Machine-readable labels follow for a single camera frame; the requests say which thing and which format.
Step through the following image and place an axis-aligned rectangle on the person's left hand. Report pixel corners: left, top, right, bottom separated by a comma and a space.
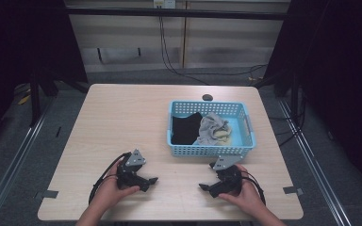
95, 160, 141, 211

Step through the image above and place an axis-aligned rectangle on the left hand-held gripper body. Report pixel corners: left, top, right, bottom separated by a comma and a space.
116, 149, 151, 191

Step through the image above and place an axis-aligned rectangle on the black metal stand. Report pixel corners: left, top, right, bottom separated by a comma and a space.
28, 69, 60, 128
253, 70, 300, 121

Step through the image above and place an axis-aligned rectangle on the pale yellow cloth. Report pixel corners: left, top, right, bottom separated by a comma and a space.
212, 128, 233, 143

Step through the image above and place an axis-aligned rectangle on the thin black floor cable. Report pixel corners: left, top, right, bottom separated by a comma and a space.
268, 90, 308, 148

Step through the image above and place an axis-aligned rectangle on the yellow floor tape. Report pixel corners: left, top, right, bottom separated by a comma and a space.
17, 93, 32, 106

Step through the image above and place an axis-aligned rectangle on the white wall outlet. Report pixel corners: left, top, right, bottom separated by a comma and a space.
153, 0, 177, 10

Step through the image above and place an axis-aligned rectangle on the dark curtain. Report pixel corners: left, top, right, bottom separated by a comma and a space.
263, 0, 362, 197

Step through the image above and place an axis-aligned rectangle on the grey cloth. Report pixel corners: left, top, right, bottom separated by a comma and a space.
195, 111, 233, 147

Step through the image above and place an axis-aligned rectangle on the blue plastic basket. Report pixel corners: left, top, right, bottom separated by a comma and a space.
166, 100, 257, 158

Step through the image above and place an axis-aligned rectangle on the person's right hand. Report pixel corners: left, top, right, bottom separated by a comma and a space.
218, 163, 266, 217

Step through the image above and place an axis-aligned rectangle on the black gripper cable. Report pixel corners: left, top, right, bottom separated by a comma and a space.
88, 152, 132, 205
240, 170, 267, 207

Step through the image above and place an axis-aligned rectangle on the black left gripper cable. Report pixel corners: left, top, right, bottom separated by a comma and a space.
88, 152, 132, 205

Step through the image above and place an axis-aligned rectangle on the black horizontal frame bar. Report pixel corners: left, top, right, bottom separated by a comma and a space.
65, 7, 290, 22

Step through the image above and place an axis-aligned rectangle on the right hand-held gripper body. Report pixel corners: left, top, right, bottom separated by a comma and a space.
208, 153, 245, 196

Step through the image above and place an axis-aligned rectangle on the black cloth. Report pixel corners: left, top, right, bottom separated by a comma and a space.
171, 111, 204, 146

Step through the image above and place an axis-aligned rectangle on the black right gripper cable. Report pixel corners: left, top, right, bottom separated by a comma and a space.
240, 170, 267, 207

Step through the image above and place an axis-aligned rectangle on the aluminium floor rail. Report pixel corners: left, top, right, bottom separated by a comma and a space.
0, 93, 57, 226
277, 98, 354, 226

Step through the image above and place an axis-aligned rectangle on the grey tape strip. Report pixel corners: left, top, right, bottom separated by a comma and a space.
282, 186, 304, 196
41, 189, 59, 200

